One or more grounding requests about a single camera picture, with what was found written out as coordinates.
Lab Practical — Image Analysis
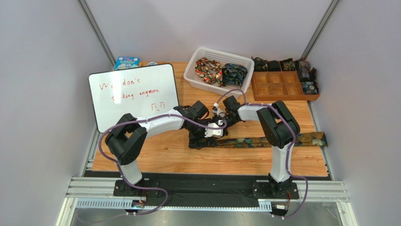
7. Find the rolled blue patterned tie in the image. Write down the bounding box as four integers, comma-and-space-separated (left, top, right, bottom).
301, 81, 320, 95

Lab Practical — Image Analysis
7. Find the rolled black tie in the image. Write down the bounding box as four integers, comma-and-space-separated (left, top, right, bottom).
267, 60, 281, 72

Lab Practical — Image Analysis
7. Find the rolled grey patterned tie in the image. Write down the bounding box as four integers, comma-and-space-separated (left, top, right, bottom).
295, 58, 311, 71

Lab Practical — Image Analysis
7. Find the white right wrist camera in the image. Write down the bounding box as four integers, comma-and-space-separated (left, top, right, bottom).
212, 103, 225, 118

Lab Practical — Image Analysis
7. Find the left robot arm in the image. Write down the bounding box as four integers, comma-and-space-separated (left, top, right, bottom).
104, 101, 225, 187

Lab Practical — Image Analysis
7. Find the dark blue patterned tie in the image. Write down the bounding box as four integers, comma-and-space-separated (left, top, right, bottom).
222, 63, 248, 86

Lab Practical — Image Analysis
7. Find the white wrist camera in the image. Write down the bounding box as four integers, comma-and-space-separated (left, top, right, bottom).
212, 103, 225, 118
204, 120, 224, 138

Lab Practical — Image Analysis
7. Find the blue brown floral tie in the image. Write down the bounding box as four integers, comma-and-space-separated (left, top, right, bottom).
209, 132, 328, 148

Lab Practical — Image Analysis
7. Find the wooden compartment tray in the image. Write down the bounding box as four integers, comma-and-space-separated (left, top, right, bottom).
251, 70, 320, 101

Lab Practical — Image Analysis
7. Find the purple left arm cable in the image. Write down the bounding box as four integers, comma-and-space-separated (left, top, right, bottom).
98, 113, 228, 216

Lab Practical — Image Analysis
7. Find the rolled dark grey tie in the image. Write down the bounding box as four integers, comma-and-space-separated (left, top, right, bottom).
297, 68, 317, 82

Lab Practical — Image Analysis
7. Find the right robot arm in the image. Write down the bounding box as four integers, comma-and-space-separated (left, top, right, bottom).
205, 96, 300, 193

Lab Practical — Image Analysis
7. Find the red floral tie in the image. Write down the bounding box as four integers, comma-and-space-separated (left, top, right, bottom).
195, 57, 223, 87

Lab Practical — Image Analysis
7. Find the white whiteboard black frame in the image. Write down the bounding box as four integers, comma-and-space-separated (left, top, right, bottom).
88, 64, 179, 133

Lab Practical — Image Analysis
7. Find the blue red box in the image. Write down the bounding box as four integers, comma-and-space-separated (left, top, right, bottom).
114, 56, 140, 71

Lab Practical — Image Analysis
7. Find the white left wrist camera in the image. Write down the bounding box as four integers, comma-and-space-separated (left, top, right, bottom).
204, 120, 224, 138

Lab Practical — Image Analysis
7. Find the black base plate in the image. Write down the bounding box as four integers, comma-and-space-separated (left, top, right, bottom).
105, 172, 304, 208

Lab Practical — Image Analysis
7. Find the rolled green patterned tie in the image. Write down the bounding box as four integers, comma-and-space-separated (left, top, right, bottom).
280, 58, 296, 72

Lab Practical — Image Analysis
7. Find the aluminium frame rail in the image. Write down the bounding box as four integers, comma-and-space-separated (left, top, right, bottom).
55, 125, 358, 226

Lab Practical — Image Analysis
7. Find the white plastic basket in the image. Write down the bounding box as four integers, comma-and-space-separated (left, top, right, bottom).
184, 47, 255, 97

